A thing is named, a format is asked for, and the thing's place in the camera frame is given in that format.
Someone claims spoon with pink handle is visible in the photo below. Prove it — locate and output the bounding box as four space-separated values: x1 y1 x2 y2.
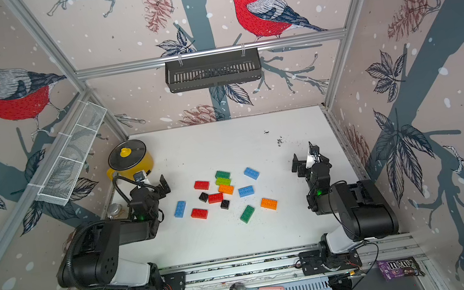
229 282 285 290

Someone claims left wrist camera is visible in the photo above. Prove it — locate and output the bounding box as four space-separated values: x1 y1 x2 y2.
133 170 150 187

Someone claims black hanging wire basket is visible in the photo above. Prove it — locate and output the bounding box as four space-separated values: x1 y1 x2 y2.
165 48 263 93

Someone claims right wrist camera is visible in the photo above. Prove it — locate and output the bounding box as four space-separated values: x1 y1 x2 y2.
305 142 321 169

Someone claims yellow pot with black lid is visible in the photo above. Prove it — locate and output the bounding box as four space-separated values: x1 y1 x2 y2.
107 139 155 181

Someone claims black small lego brick right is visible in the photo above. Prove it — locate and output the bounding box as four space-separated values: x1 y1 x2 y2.
220 199 230 210

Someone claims lime green lego brick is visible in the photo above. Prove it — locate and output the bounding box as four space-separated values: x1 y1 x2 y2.
215 178 231 186

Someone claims small glass spice jar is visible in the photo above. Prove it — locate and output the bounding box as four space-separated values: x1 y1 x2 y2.
107 203 125 219

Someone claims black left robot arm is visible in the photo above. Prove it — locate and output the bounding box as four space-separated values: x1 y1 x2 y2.
57 173 186 290

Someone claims white wire mesh shelf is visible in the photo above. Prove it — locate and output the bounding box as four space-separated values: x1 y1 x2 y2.
36 100 107 206

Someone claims orange lego brick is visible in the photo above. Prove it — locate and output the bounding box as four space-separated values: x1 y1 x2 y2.
219 185 235 196
260 198 278 211

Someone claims black small lego brick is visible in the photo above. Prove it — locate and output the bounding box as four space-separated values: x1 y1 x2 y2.
199 192 209 202
220 199 230 210

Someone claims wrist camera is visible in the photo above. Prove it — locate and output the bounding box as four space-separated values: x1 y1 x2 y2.
305 142 321 169
133 170 150 187

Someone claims blue lego brick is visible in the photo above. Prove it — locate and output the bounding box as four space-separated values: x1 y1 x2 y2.
238 186 255 198
244 167 260 180
174 200 187 219

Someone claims purple candy packet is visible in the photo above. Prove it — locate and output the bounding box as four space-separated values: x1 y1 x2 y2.
377 257 425 281

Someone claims orange lego brick in stack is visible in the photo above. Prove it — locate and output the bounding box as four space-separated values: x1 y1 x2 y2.
219 185 235 196

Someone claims dark green lego brick top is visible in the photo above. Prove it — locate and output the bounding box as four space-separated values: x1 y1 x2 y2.
215 170 231 179

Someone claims green lego brick lower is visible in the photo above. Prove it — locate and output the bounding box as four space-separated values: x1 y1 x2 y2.
240 205 255 224

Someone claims red lego brick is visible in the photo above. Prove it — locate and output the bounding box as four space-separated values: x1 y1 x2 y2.
208 193 224 205
191 208 209 220
194 181 210 191

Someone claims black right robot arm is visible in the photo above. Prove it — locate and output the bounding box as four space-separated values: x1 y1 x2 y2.
291 146 400 276

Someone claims black small lego brick left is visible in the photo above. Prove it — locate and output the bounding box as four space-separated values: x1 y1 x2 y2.
199 192 209 202

